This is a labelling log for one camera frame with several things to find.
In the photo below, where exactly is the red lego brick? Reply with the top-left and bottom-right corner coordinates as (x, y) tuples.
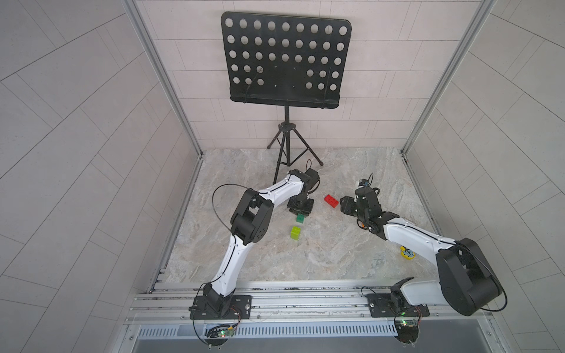
(324, 195), (339, 208)

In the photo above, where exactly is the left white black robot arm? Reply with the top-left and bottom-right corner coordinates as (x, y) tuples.
(203, 169), (320, 299)

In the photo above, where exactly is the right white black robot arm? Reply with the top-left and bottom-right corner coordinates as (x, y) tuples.
(340, 186), (508, 316)

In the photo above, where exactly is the yellow clock lego piece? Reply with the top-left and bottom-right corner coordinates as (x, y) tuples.
(400, 247), (416, 260)

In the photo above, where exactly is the right green circuit board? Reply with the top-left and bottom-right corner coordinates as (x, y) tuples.
(394, 318), (419, 345)

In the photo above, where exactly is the green circuit board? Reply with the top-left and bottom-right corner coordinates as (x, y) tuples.
(205, 324), (235, 347)
(394, 318), (419, 345)

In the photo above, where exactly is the black perforated music stand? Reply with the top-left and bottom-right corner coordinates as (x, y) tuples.
(221, 11), (353, 168)

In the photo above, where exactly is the left green circuit board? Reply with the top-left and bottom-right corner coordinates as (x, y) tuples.
(205, 324), (235, 347)

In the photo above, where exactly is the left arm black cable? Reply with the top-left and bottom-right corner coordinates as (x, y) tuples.
(211, 183), (250, 232)

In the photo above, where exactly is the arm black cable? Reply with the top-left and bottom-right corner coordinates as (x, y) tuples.
(211, 183), (250, 232)
(476, 255), (509, 313)

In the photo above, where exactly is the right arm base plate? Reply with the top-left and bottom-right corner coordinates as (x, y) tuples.
(363, 293), (430, 318)

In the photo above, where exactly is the aluminium mounting rail frame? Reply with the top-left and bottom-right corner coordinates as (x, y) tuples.
(109, 280), (510, 352)

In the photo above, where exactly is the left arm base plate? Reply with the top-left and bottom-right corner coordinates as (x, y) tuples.
(189, 296), (252, 320)

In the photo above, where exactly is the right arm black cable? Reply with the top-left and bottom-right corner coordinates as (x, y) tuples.
(476, 255), (509, 313)

